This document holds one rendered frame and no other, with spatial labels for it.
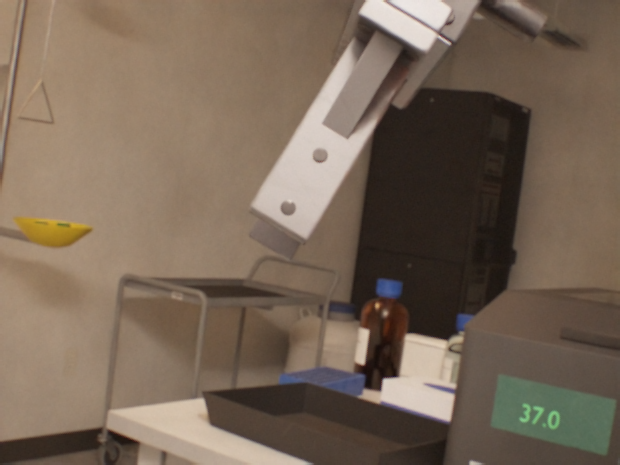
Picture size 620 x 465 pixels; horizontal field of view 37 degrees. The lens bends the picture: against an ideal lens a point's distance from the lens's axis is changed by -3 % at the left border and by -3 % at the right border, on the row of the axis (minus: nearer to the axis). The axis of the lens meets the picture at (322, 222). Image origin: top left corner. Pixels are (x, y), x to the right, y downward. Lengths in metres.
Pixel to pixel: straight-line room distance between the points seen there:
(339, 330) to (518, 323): 3.67
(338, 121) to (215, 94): 4.26
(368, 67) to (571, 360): 0.87
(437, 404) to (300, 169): 1.34
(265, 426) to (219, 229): 3.34
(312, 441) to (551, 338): 0.39
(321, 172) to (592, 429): 0.87
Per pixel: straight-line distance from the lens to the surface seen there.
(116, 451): 4.16
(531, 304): 1.26
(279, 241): 0.50
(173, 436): 1.46
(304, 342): 4.90
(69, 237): 3.25
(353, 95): 0.36
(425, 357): 2.13
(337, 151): 0.37
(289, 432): 1.41
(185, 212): 4.54
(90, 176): 4.11
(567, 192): 6.14
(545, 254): 6.17
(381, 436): 1.60
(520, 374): 1.22
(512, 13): 0.42
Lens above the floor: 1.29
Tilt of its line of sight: 2 degrees down
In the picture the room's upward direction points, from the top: 8 degrees clockwise
